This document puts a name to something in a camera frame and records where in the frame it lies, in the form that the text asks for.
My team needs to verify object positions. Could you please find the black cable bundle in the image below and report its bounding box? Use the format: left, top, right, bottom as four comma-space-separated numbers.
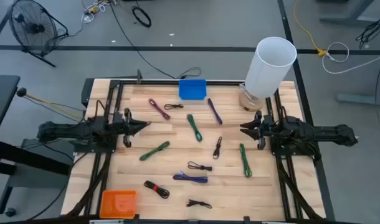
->
355, 9, 380, 50

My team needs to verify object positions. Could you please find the black floor fan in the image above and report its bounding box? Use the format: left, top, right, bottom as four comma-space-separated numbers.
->
7, 0, 69, 68

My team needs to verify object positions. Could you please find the black side desk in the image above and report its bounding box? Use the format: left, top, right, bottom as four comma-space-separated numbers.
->
0, 74, 72, 218

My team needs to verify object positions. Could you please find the power strip with white cables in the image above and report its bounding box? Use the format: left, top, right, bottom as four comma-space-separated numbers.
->
80, 0, 116, 24

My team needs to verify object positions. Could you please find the coiled black floor cable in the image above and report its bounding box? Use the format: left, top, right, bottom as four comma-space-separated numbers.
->
131, 6, 153, 28

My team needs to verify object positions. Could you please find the magenta braided USB cable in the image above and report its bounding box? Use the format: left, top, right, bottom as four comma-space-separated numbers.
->
148, 98, 171, 121

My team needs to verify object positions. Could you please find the blue braided USB cable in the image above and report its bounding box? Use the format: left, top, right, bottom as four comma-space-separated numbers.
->
172, 170, 209, 184

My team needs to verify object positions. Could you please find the thin yellow wire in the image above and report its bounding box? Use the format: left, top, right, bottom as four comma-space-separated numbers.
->
24, 93, 83, 121

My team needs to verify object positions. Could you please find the orange plastic bin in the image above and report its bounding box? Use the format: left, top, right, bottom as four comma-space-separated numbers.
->
99, 190, 138, 220

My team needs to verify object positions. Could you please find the white floor cable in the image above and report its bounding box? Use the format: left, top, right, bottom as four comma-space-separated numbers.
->
321, 41, 380, 75

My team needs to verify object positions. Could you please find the black arm cable harness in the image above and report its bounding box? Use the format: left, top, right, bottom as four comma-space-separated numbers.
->
64, 151, 113, 219
275, 154, 325, 222

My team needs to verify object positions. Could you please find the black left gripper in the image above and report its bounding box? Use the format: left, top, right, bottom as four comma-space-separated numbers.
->
112, 108, 151, 149

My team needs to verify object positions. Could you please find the grey desk foot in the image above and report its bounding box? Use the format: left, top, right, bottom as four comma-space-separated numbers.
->
335, 93, 380, 108

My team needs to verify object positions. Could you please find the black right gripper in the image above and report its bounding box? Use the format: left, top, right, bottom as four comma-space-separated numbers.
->
239, 110, 273, 151

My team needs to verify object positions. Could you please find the yellow extension cord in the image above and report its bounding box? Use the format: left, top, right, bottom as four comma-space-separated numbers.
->
293, 0, 328, 58

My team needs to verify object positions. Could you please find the black cable with red tie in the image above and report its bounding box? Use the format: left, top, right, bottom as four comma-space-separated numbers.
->
143, 180, 171, 200

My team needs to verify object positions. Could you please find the green braided USB cable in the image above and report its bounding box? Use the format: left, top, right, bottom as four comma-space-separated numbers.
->
139, 141, 171, 162
239, 142, 253, 179
186, 113, 203, 142

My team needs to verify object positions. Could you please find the purple braided USB cable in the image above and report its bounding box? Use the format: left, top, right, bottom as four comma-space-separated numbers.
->
207, 98, 224, 125

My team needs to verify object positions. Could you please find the long black floor cable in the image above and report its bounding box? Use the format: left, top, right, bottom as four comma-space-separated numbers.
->
108, 0, 178, 80

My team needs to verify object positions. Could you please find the grey cable loop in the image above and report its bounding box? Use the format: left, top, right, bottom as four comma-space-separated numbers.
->
176, 66, 202, 80

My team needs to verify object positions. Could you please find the blue plastic bin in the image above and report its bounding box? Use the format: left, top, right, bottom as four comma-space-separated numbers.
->
178, 78, 207, 101

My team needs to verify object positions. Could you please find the grey desk leg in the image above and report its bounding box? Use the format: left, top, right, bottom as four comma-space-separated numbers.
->
318, 0, 380, 27

